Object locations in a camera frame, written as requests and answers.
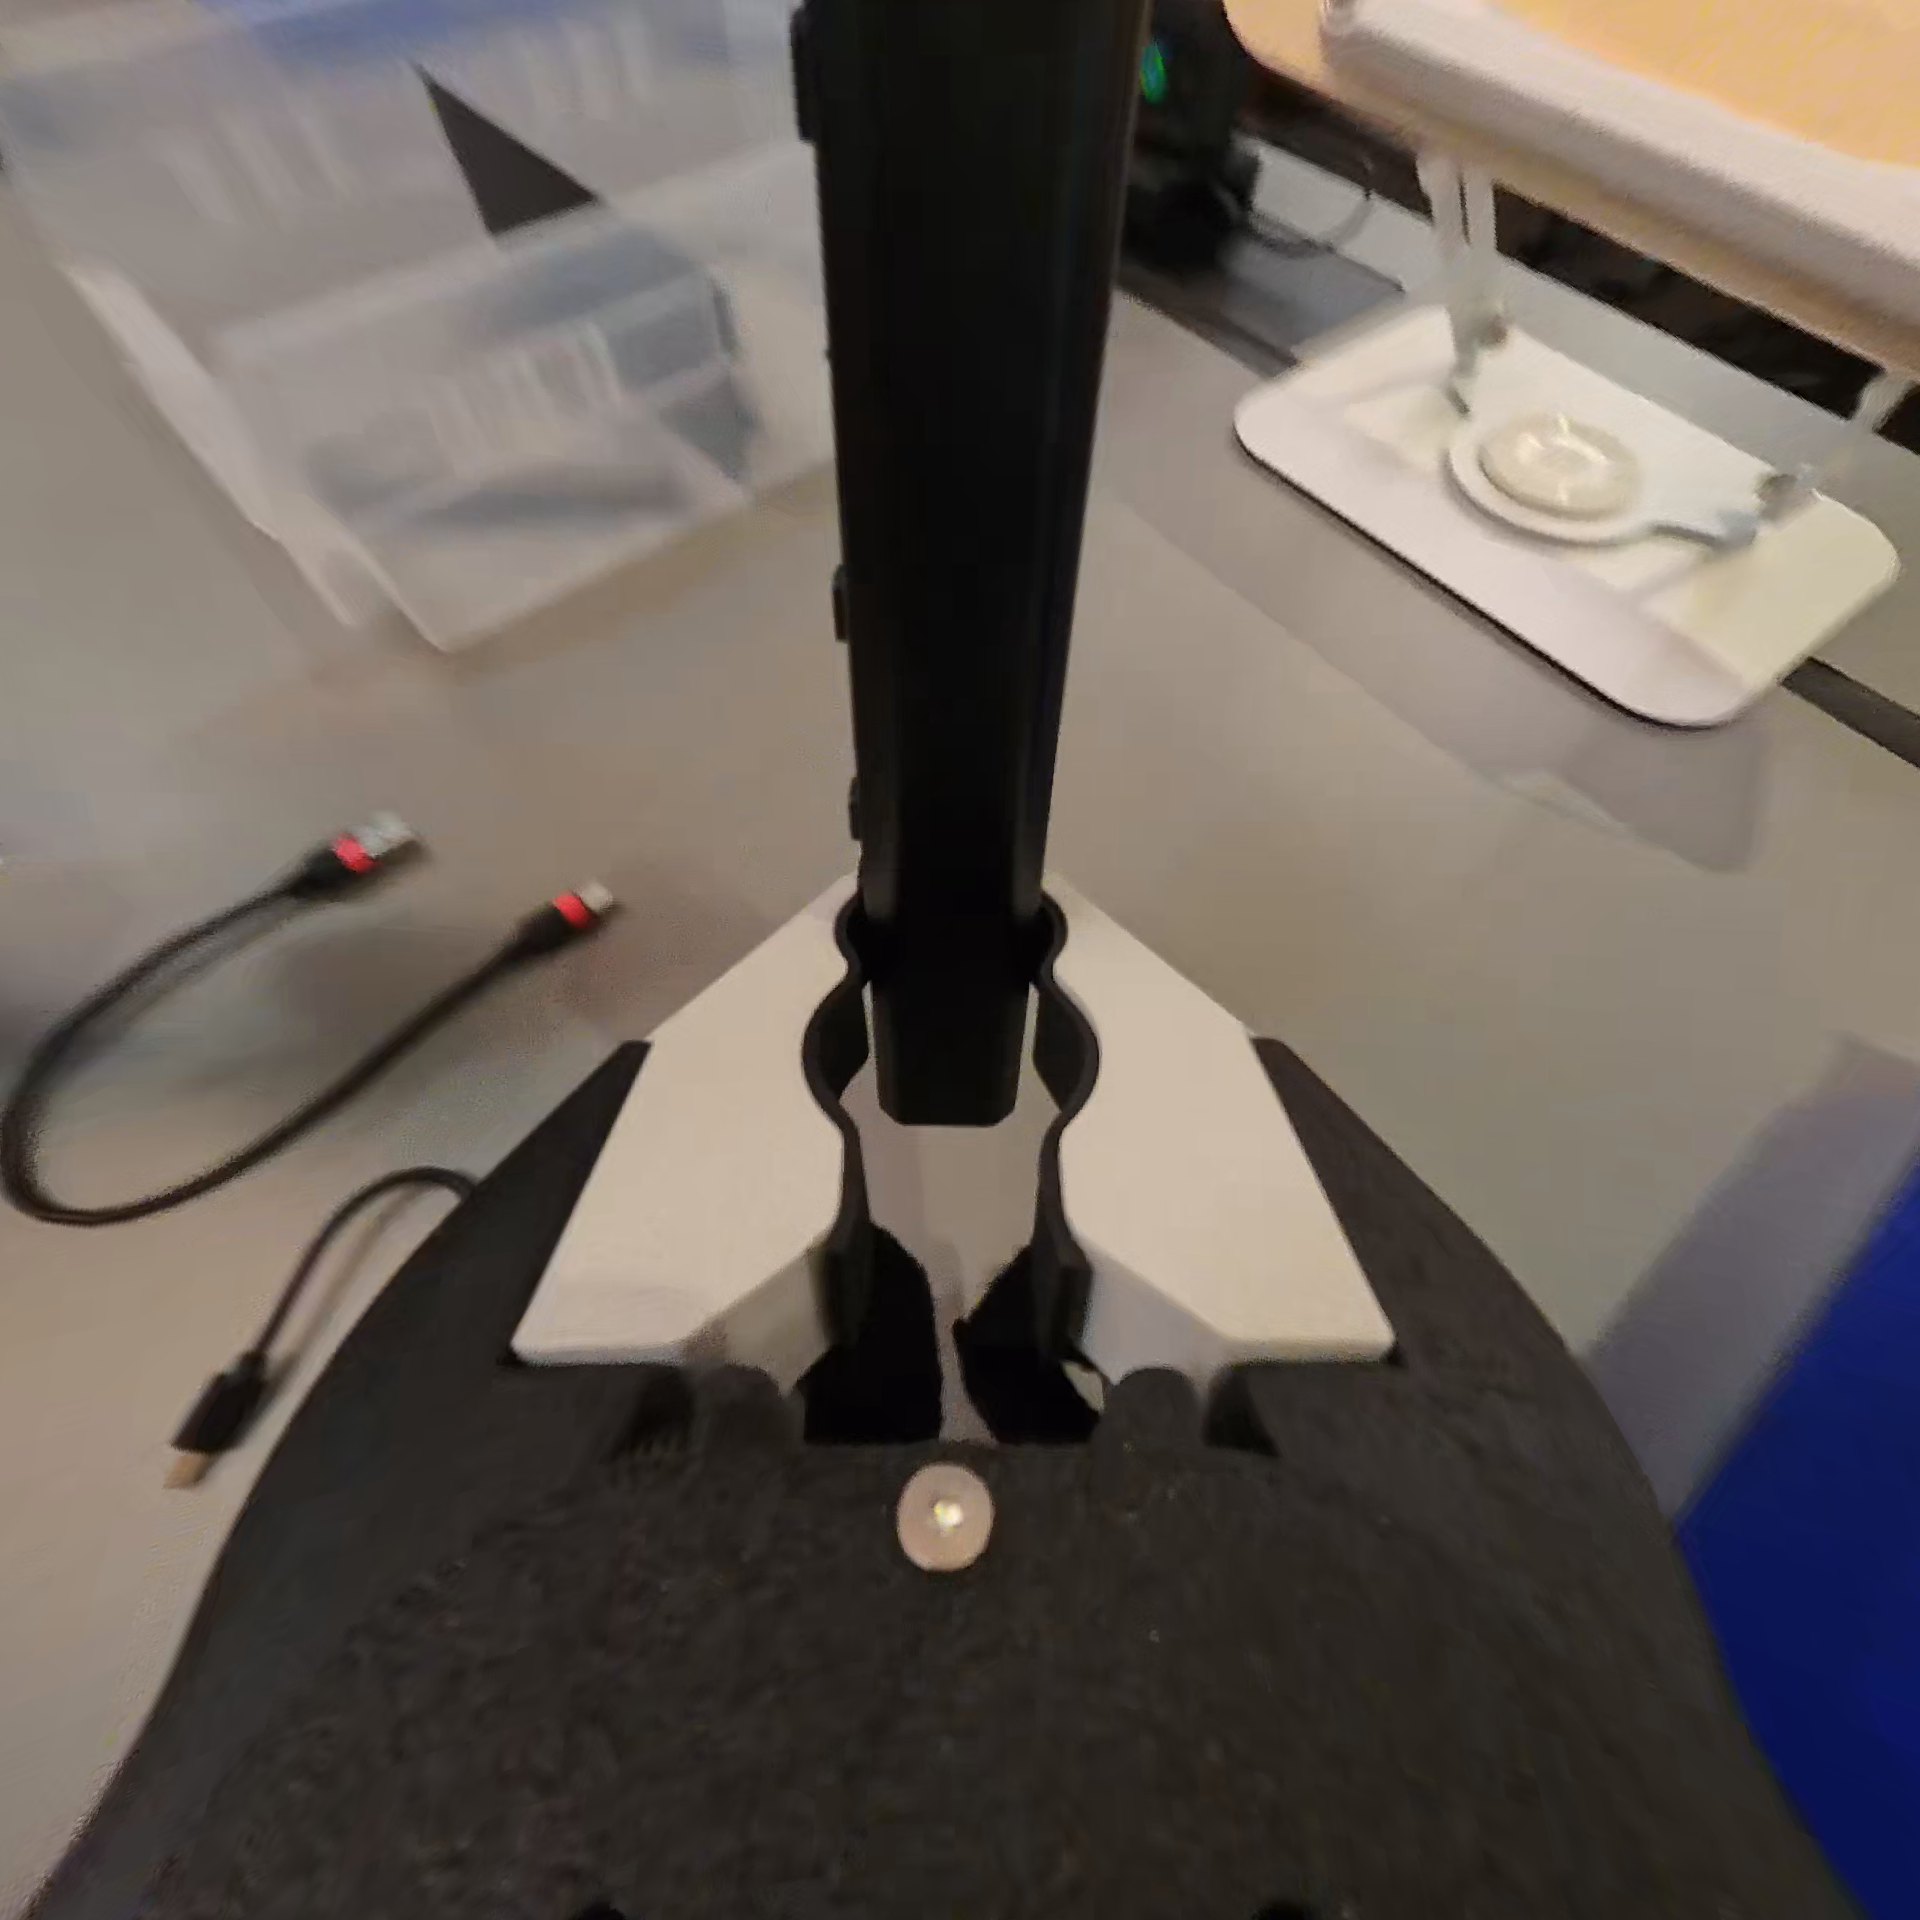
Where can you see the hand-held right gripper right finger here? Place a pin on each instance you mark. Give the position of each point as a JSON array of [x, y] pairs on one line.
[[1215, 1184]]

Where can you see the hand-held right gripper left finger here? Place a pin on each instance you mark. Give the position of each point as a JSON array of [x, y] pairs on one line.
[[690, 1184]]

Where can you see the black power bank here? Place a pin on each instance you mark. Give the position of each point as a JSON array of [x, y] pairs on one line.
[[959, 524]]

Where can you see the blue board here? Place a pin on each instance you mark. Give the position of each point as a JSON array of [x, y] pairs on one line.
[[1815, 1473]]

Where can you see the white stand base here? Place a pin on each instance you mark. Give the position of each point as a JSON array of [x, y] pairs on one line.
[[1648, 618]]

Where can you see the clear plastic bin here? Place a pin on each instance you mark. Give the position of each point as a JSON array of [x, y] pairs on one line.
[[373, 391]]

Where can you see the black triangular piece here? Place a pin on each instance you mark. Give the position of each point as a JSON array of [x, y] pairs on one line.
[[494, 168]]

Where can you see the black device with green lights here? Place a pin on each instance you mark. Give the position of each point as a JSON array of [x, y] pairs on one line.
[[1193, 134]]

